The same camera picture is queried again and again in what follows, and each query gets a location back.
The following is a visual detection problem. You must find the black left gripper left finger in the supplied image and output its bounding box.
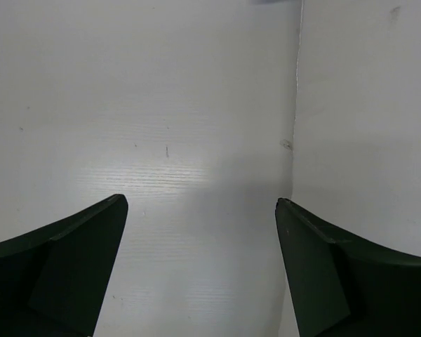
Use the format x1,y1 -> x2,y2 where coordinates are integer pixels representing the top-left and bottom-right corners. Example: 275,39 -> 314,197
0,194 -> 128,336

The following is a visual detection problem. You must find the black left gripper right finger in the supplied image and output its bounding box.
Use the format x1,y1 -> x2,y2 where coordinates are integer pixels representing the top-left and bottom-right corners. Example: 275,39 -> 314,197
275,199 -> 421,336

